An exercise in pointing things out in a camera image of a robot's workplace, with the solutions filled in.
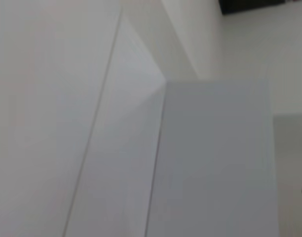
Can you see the black wall panel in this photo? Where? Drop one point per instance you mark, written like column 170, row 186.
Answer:
column 249, row 6

